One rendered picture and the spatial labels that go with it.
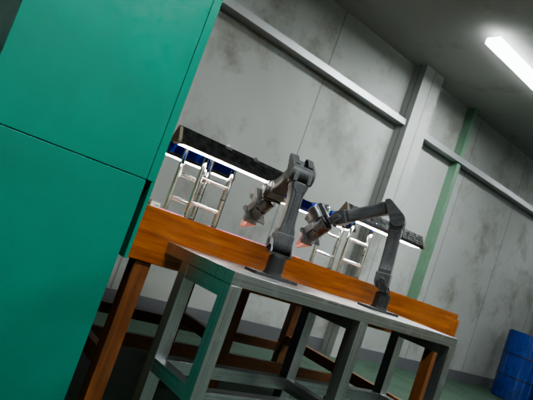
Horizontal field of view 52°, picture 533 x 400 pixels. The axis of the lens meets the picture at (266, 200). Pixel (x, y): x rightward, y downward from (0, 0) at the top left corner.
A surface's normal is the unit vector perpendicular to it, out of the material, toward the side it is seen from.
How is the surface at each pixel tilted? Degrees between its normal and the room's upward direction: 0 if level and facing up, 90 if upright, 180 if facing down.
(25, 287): 90
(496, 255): 90
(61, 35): 90
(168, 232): 90
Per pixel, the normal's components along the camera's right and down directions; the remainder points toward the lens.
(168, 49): 0.54, 0.12
